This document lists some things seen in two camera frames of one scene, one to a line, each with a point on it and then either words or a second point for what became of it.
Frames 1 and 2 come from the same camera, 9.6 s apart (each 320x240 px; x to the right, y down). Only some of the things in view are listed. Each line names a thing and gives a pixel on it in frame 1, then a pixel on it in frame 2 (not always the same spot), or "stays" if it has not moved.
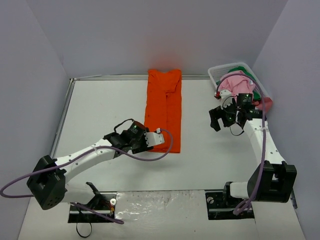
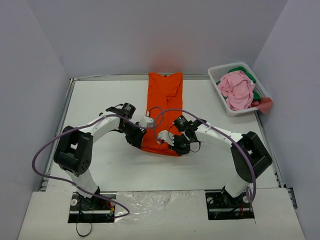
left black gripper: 139,146 to 137,139
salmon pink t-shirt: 268,104 stays
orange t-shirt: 163,107 stays
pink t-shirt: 237,84 stays
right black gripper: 218,116 to 178,146
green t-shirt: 255,96 stays
